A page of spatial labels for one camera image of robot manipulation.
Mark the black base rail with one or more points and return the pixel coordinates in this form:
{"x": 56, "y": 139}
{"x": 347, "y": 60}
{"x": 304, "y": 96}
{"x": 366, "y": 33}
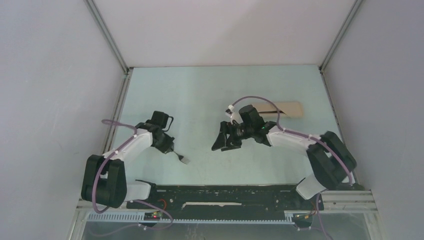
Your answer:
{"x": 220, "y": 193}

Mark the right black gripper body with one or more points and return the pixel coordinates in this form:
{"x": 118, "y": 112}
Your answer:
{"x": 241, "y": 132}

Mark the black knife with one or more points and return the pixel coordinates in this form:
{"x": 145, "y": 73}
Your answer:
{"x": 271, "y": 113}

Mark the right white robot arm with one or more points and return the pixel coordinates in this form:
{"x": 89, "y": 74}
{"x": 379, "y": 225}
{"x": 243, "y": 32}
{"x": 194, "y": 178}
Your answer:
{"x": 330, "y": 160}

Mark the white cable duct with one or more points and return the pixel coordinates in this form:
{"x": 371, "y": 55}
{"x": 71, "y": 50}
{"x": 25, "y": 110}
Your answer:
{"x": 140, "y": 217}

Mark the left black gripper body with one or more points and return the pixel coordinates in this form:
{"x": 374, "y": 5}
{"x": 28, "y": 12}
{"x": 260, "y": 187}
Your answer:
{"x": 165, "y": 144}

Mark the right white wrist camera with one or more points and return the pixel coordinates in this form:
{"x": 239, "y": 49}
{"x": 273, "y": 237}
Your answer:
{"x": 234, "y": 116}

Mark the beige cloth napkin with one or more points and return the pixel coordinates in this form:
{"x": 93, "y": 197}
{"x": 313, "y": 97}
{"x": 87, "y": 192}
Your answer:
{"x": 293, "y": 109}

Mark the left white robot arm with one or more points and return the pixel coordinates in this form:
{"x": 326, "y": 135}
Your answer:
{"x": 105, "y": 181}

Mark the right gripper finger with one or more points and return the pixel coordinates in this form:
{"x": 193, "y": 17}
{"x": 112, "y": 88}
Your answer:
{"x": 223, "y": 134}
{"x": 230, "y": 144}

